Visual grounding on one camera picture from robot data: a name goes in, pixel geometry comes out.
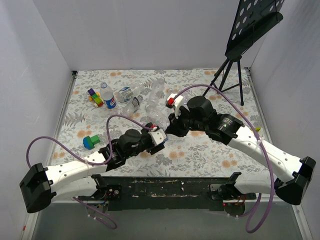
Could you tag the colourful toy block car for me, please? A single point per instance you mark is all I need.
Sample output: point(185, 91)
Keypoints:
point(95, 98)

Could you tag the Pocari Sweat plastic bottle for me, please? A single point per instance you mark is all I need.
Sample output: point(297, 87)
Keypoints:
point(164, 136)

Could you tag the blue green toy block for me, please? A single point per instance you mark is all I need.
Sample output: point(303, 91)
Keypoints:
point(89, 142)

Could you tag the small labelled clear bottle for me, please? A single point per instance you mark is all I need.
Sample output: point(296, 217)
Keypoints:
point(129, 91)

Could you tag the Pepsi plastic bottle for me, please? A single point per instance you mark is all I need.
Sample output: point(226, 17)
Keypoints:
point(107, 95)

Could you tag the black music stand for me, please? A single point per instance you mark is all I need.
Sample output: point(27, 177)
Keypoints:
point(253, 19)

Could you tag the tall clear plastic bottle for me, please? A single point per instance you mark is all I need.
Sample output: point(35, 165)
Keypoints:
point(157, 86)

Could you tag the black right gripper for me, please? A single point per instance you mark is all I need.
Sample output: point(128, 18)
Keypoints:
point(181, 122)

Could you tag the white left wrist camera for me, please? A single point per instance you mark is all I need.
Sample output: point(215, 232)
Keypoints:
point(156, 135)

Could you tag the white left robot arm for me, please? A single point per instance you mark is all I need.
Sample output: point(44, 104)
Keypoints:
point(43, 184)

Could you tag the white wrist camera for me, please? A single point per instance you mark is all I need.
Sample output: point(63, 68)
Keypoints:
point(175, 101)
point(156, 135)

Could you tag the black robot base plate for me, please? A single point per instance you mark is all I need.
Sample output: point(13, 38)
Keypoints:
point(161, 193)

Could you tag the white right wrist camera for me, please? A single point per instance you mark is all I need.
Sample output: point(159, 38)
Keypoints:
point(175, 101)

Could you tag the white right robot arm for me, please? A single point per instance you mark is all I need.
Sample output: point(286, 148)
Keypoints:
point(292, 174)

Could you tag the clear bottle black label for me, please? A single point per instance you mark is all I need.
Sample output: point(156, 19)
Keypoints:
point(132, 106)

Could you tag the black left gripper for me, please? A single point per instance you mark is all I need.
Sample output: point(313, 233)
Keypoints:
point(154, 146)

